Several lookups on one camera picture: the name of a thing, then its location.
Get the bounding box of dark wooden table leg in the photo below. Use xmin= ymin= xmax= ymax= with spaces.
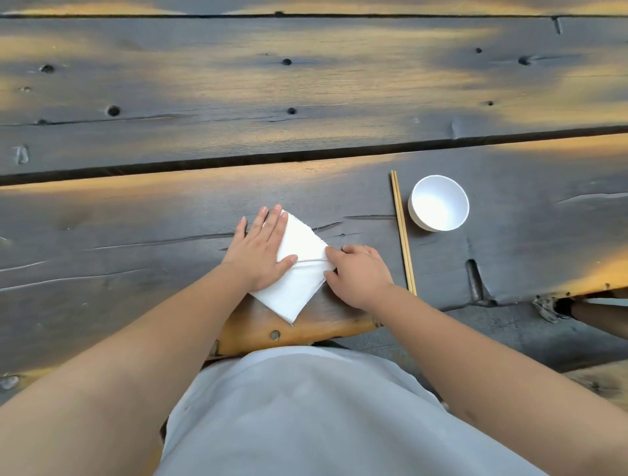
xmin=569 ymin=298 xmax=628 ymax=340

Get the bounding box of person's right forearm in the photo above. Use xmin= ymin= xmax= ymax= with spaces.
xmin=369 ymin=284 xmax=628 ymax=476

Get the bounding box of person's left forearm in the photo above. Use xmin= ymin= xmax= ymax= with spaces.
xmin=0 ymin=263 xmax=258 ymax=476

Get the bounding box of person's left hand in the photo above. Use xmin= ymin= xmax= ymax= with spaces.
xmin=221 ymin=204 xmax=299 ymax=293

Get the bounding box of white bowl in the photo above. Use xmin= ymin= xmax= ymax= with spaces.
xmin=408 ymin=175 xmax=471 ymax=233

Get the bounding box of person's white shirt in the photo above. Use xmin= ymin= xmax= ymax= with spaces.
xmin=155 ymin=345 xmax=549 ymax=476

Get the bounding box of wooden chopstick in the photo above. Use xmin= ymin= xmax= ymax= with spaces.
xmin=393 ymin=170 xmax=418 ymax=297
xmin=390 ymin=171 xmax=414 ymax=295

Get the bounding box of person's right hand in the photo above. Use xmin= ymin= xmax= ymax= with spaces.
xmin=323 ymin=245 xmax=395 ymax=311

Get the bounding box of light wooden bench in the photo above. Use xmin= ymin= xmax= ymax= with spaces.
xmin=562 ymin=361 xmax=628 ymax=414

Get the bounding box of white paper napkin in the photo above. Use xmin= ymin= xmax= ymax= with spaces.
xmin=249 ymin=210 xmax=337 ymax=326

